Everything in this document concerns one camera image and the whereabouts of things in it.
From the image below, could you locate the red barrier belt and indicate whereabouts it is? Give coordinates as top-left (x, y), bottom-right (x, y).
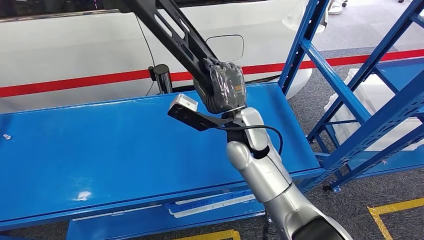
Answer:
top-left (0, 48), bottom-right (424, 99)

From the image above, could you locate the white car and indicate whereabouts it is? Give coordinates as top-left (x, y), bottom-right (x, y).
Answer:
top-left (0, 0), bottom-right (314, 114)

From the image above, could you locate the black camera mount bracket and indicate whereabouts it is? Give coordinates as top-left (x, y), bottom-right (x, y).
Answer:
top-left (166, 105), bottom-right (238, 132)

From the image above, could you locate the long black plastic part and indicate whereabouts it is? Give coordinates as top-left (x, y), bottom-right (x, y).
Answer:
top-left (109, 0), bottom-right (233, 97)

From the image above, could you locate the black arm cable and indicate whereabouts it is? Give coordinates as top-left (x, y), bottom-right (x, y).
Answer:
top-left (214, 123), bottom-right (284, 157)

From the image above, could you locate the black chrome stanchion post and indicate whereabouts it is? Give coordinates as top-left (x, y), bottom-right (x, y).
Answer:
top-left (147, 63), bottom-right (174, 96)

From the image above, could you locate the blue plastic crate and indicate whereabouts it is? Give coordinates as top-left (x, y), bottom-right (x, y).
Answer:
top-left (164, 189), bottom-right (255, 215)

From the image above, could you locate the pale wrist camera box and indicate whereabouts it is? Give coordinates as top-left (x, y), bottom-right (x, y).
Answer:
top-left (168, 93), bottom-right (200, 114)

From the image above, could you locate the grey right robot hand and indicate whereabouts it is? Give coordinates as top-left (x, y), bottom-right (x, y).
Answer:
top-left (193, 60), bottom-right (248, 115)

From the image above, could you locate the blue steel shelf rack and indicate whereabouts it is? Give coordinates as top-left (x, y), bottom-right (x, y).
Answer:
top-left (0, 0), bottom-right (424, 240)
top-left (306, 0), bottom-right (424, 194)

